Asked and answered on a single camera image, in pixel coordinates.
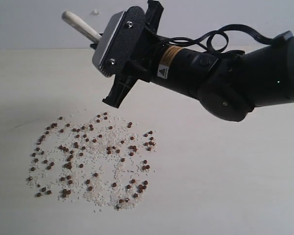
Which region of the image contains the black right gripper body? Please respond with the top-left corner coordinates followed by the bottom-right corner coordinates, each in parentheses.
top-left (127, 26), bottom-right (162, 82)

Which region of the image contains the white wooden paint brush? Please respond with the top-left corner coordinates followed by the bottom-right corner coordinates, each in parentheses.
top-left (61, 11), bottom-right (101, 50)

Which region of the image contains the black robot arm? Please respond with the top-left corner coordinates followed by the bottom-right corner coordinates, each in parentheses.
top-left (99, 0), bottom-right (294, 122)

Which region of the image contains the beans and rice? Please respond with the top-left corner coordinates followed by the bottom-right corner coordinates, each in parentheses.
top-left (25, 112), bottom-right (157, 211)

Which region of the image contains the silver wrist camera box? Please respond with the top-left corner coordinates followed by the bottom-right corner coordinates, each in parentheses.
top-left (92, 6), bottom-right (146, 78)

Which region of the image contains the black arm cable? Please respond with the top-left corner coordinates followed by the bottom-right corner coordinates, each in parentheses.
top-left (159, 23), bottom-right (277, 53)

